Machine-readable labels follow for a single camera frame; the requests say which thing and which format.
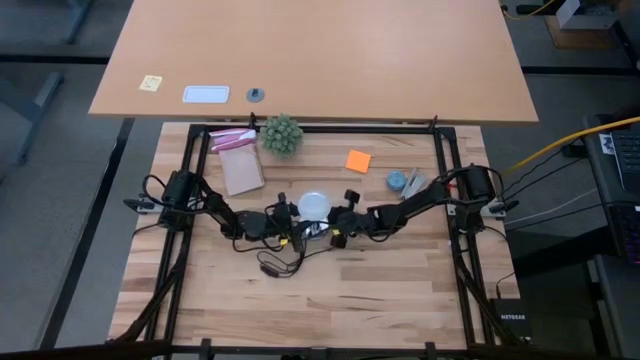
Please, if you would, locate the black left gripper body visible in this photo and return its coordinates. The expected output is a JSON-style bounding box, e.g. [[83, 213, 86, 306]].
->
[[237, 203, 296, 240]]

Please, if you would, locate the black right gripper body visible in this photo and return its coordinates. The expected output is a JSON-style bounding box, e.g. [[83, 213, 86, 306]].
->
[[327, 204, 382, 236]]

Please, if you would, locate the shiny metal cup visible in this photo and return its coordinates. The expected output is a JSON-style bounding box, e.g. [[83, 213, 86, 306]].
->
[[299, 218, 332, 242]]

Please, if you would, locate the black lamp power cable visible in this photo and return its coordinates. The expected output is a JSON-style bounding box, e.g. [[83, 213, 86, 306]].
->
[[257, 234, 336, 279]]

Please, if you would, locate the green plant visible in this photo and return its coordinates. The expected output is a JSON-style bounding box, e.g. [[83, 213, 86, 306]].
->
[[258, 113, 305, 160]]

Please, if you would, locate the orange sticky note pad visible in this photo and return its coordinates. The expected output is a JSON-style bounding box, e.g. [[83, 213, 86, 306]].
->
[[344, 149, 373, 175]]

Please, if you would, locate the blue patterned bowl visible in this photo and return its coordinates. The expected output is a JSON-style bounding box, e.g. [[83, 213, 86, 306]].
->
[[385, 170, 408, 192]]

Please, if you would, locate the pink white box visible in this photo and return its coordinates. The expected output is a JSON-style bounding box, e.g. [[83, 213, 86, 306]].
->
[[208, 128, 259, 154]]

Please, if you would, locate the white card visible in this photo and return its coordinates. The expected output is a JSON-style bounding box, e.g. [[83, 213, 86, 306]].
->
[[181, 85, 231, 105]]

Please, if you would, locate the light wooden office desk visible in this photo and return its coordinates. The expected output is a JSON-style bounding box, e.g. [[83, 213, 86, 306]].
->
[[88, 0, 540, 126]]

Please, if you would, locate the yellow sticker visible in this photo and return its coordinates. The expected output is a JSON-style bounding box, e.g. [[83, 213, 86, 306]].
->
[[138, 74, 164, 93]]

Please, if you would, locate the black keyboard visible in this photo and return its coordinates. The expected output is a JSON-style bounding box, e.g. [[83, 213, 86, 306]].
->
[[609, 129, 640, 196]]

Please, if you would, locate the brown cardboard box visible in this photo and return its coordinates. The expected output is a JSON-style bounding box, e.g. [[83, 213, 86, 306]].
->
[[544, 0, 621, 50]]

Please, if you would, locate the black aluminium table frame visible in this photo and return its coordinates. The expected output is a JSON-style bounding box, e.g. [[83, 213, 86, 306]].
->
[[107, 113, 521, 360]]

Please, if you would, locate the black network switch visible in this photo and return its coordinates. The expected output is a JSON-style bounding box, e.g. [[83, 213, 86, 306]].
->
[[488, 297, 534, 344]]

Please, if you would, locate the yellow cable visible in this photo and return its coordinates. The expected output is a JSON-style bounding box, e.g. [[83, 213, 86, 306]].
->
[[502, 115, 640, 176]]

